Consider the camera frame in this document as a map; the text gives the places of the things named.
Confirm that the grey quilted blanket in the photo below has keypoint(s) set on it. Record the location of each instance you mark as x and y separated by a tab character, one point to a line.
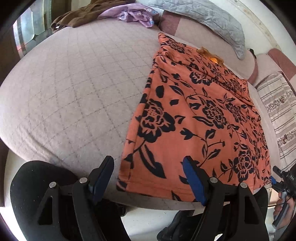
210	15

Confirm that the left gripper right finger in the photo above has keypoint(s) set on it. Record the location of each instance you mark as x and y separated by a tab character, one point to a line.
231	212

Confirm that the orange floral black-print blouse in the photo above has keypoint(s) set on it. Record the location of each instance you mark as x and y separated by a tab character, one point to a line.
192	106

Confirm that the striped floral pillow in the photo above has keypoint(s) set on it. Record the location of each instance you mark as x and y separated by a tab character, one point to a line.
279	100

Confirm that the black sunglasses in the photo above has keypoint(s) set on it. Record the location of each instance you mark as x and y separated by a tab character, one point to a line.
252	52

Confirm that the brown garment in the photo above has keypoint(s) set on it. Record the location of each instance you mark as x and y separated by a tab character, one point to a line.
85	14

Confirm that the person right hand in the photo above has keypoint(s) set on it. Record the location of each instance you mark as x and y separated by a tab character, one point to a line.
288	215

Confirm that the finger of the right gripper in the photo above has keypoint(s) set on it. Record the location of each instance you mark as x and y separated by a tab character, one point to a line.
273	180

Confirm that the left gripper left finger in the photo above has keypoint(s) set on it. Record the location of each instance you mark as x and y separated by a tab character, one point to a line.
67	212

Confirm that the purple floral garment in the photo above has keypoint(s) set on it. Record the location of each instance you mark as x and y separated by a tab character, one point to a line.
135	12

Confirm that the pink quilted sofa bed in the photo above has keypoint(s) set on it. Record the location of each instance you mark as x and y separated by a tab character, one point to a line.
70	100

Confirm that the stained glass wooden door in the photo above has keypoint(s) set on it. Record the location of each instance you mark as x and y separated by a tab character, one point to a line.
28	30

